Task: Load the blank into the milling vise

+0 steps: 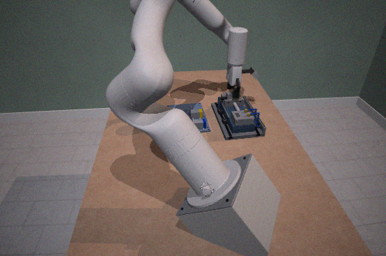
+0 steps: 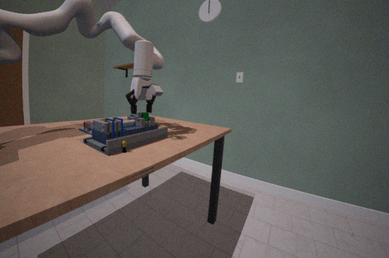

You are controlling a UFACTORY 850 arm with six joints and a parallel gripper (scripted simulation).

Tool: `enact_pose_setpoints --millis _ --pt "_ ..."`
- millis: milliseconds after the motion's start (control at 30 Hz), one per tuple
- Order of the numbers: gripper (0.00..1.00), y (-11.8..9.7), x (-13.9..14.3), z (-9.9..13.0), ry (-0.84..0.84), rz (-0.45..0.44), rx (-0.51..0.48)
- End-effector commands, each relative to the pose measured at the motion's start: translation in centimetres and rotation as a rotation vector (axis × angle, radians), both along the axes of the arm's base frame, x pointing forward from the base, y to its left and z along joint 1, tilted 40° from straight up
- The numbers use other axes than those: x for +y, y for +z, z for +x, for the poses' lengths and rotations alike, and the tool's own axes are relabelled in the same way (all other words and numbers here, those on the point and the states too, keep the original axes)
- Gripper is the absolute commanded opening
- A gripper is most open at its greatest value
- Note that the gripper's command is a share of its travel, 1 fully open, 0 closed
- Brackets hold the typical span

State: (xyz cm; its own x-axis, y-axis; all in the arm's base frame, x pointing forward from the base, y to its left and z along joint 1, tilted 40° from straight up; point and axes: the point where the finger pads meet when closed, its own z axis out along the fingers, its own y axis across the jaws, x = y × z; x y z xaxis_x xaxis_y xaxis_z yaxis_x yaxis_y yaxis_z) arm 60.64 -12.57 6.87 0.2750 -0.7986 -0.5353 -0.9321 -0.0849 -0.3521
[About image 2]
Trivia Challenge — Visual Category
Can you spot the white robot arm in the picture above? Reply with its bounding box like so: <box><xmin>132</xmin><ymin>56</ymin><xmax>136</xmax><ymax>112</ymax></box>
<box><xmin>0</xmin><ymin>0</ymin><xmax>164</xmax><ymax>77</ymax></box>

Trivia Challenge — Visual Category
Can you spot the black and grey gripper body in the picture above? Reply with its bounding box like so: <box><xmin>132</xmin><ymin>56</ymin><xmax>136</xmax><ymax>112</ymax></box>
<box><xmin>131</xmin><ymin>77</ymin><xmax>152</xmax><ymax>101</ymax></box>

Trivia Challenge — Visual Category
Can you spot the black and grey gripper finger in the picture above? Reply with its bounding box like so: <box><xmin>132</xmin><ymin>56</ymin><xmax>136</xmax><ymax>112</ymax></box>
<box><xmin>126</xmin><ymin>90</ymin><xmax>138</xmax><ymax>114</ymax></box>
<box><xmin>146</xmin><ymin>94</ymin><xmax>156</xmax><ymax>112</ymax></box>

